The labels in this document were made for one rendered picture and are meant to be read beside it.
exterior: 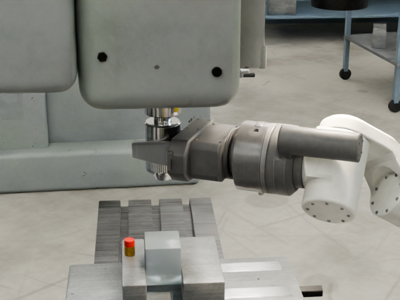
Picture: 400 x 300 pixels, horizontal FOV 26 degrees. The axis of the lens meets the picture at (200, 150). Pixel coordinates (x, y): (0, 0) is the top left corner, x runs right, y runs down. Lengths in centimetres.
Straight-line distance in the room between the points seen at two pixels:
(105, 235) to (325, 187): 71
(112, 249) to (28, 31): 70
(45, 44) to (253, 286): 54
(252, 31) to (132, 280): 41
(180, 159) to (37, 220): 287
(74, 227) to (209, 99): 283
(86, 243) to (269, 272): 235
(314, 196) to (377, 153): 12
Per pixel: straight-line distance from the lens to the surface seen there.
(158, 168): 112
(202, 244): 135
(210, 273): 127
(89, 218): 390
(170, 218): 170
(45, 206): 404
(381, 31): 566
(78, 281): 134
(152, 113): 109
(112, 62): 99
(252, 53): 108
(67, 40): 97
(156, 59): 99
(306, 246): 364
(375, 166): 111
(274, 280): 134
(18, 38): 97
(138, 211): 174
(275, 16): 698
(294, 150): 102
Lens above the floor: 162
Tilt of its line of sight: 20 degrees down
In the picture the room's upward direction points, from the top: straight up
